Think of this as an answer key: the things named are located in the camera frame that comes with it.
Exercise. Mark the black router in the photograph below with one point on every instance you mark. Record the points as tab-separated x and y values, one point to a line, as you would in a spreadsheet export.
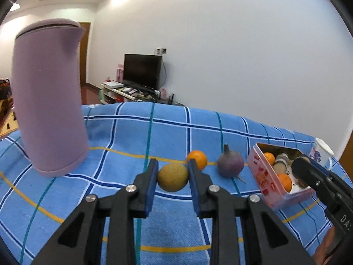
171	98

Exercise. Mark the wooden coffee table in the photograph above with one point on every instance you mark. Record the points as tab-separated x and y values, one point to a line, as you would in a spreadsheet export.
7	121

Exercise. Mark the person's right hand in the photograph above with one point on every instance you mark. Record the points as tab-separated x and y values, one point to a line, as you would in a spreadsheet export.
325	244

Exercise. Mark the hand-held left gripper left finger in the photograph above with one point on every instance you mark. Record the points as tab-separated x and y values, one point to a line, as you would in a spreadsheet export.
150	190

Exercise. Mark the small pink toy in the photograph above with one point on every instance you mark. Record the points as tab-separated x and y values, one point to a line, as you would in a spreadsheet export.
164	92

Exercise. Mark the white floral cup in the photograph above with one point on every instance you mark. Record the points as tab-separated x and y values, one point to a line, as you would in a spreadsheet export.
320	151

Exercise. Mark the large orange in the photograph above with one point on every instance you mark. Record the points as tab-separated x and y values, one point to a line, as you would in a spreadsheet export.
285	182

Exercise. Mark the white set-top box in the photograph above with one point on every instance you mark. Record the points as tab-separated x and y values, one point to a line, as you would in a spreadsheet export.
113	84

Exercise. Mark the wall socket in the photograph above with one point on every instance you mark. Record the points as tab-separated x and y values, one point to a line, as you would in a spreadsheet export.
161	51

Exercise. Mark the brown wooden door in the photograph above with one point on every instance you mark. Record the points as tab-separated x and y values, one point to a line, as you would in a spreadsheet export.
84	55

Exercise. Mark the blue plaid blanket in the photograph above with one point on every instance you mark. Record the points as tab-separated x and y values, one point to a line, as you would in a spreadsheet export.
118	132

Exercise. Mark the pink tin box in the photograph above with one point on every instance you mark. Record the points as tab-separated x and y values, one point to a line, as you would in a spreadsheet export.
264	183

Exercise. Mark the brown longan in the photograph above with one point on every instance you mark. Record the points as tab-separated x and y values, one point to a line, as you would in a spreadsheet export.
173	177

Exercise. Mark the square ceiling light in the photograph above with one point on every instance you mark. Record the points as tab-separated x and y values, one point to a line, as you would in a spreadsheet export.
14	7

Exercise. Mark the purple kettle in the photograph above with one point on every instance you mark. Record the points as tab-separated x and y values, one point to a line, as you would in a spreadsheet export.
49	102

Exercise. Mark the black television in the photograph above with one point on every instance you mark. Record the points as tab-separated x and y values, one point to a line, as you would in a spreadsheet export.
142	70

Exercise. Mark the white television stand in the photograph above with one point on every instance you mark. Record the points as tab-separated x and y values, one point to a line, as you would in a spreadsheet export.
115	95

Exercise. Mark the small orange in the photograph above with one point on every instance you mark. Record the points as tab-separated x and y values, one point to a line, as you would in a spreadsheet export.
199	158

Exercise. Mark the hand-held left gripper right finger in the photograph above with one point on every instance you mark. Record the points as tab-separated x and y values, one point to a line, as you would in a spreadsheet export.
194	190

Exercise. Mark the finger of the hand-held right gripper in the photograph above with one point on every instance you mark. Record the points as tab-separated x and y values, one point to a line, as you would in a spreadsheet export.
342	186
309	172

